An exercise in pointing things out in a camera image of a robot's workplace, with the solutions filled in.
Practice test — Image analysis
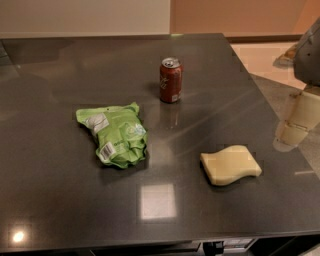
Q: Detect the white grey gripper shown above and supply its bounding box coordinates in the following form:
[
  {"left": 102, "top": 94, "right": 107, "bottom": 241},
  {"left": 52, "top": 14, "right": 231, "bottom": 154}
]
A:
[{"left": 275, "top": 86, "right": 320, "bottom": 147}]

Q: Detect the dark equipment under table edge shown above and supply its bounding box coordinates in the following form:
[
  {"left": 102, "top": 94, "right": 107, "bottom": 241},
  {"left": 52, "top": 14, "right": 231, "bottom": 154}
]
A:
[{"left": 90, "top": 235, "right": 320, "bottom": 256}]

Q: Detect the green rice chip bag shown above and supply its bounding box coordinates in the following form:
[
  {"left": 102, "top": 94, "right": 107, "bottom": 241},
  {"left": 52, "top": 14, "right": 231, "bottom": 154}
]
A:
[{"left": 76, "top": 102, "right": 147, "bottom": 169}]

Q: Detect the yellow sponge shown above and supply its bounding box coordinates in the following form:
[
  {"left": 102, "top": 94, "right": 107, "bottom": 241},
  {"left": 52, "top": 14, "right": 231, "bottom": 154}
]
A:
[{"left": 200, "top": 145, "right": 262, "bottom": 186}]

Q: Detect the red soda can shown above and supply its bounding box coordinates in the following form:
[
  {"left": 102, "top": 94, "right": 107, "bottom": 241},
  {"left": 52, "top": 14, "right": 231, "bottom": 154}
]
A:
[{"left": 160, "top": 57, "right": 183, "bottom": 103}]

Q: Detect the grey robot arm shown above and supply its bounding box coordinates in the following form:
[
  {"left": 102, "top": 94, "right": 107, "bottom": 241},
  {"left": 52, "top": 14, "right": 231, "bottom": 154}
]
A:
[{"left": 273, "top": 18, "right": 320, "bottom": 152}]

